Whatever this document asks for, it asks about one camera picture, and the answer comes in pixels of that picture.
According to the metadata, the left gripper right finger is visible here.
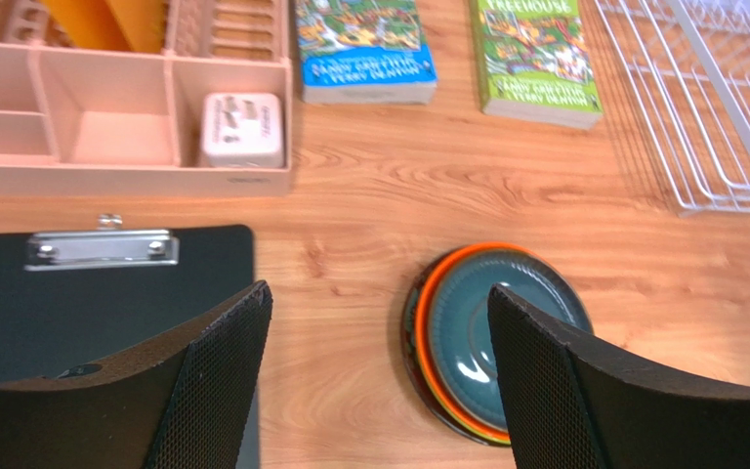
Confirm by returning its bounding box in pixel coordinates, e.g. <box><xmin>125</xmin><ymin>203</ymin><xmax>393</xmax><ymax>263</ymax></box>
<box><xmin>487</xmin><ymin>285</ymin><xmax>750</xmax><ymax>468</ymax></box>

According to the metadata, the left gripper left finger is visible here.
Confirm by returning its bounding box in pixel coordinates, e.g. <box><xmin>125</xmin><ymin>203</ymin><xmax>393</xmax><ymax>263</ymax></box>
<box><xmin>0</xmin><ymin>281</ymin><xmax>273</xmax><ymax>468</ymax></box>

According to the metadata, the dark brown plate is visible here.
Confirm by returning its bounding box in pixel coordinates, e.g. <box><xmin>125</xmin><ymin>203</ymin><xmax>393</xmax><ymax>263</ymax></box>
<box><xmin>419</xmin><ymin>243</ymin><xmax>593</xmax><ymax>442</ymax></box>

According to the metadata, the orange plate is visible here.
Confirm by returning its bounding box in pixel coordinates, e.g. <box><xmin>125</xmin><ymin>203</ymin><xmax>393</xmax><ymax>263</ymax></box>
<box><xmin>413</xmin><ymin>241</ymin><xmax>539</xmax><ymax>443</ymax></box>

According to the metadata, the black clipboard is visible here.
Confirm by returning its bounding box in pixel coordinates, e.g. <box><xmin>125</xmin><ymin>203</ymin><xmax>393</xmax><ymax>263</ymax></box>
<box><xmin>0</xmin><ymin>213</ymin><xmax>263</xmax><ymax>469</ymax></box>

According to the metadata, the small white box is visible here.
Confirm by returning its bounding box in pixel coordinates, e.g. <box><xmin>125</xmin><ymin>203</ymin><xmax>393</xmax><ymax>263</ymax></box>
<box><xmin>199</xmin><ymin>93</ymin><xmax>285</xmax><ymax>168</ymax></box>

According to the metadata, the pink plastic file organizer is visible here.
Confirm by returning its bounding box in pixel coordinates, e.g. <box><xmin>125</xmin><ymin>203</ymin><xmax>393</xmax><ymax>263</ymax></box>
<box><xmin>0</xmin><ymin>1</ymin><xmax>294</xmax><ymax>197</ymax></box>

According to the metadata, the green treehouse book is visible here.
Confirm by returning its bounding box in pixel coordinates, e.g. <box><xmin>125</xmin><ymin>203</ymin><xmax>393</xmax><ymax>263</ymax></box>
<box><xmin>470</xmin><ymin>0</ymin><xmax>603</xmax><ymax>130</ymax></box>

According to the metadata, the orange folder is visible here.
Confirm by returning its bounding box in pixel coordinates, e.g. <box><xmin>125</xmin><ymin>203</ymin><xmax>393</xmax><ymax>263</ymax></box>
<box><xmin>106</xmin><ymin>0</ymin><xmax>169</xmax><ymax>54</ymax></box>

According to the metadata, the yellow folder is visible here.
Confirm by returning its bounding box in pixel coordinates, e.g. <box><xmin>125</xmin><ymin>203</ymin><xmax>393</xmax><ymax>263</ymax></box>
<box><xmin>41</xmin><ymin>0</ymin><xmax>130</xmax><ymax>52</ymax></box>

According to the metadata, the blue treehouse book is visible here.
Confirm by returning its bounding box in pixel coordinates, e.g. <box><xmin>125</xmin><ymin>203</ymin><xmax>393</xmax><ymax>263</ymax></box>
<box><xmin>293</xmin><ymin>0</ymin><xmax>438</xmax><ymax>105</ymax></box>

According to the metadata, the white wire dish rack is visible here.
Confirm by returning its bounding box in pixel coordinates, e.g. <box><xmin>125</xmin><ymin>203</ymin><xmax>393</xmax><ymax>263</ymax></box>
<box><xmin>597</xmin><ymin>1</ymin><xmax>750</xmax><ymax>214</ymax></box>

